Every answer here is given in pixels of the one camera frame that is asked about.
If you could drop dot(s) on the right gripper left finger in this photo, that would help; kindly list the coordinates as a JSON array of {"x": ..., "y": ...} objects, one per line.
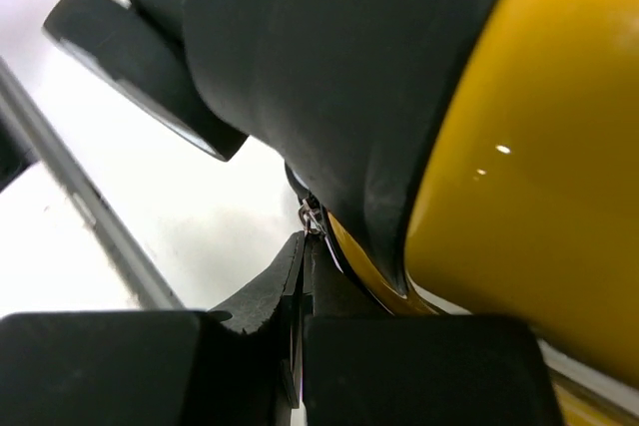
[{"x": 234, "y": 365}]

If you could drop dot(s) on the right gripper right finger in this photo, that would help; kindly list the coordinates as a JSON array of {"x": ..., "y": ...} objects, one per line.
[{"x": 363, "y": 366}]

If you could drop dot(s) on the yellow cartoon suitcase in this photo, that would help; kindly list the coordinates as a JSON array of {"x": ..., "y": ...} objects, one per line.
[{"x": 467, "y": 157}]

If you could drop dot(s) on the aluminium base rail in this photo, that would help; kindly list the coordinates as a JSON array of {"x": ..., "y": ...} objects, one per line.
[{"x": 28, "y": 137}]

